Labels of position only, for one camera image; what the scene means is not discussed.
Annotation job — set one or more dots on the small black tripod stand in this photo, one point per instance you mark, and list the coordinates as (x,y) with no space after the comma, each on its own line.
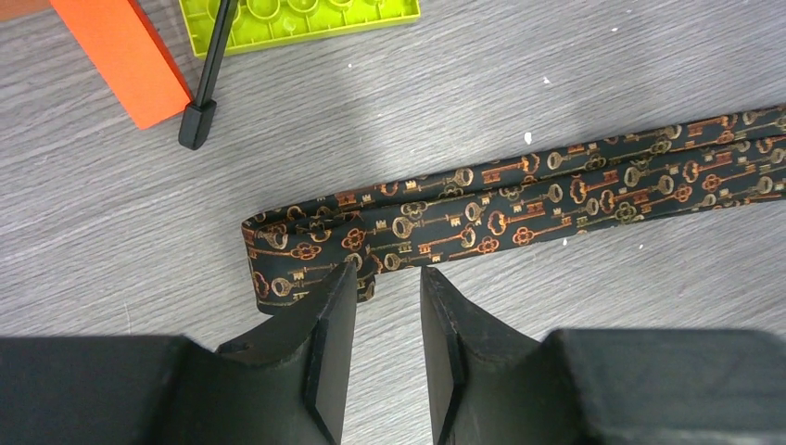
(198,115)

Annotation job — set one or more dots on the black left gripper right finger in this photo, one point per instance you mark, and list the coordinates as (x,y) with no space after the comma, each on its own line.
(490,384)

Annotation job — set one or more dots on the black key pattern tie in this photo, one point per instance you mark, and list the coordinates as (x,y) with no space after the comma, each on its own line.
(727,161)

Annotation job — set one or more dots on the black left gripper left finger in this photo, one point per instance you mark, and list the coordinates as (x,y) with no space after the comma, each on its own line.
(282,382)

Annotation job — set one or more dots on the lime green flat brick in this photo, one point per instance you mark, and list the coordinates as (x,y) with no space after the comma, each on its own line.
(264,24)

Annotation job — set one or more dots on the orange red block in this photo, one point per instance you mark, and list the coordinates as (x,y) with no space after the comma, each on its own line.
(127,51)

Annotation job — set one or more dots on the orange wooden compartment tray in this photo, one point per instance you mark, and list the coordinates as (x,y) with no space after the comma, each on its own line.
(14,9)

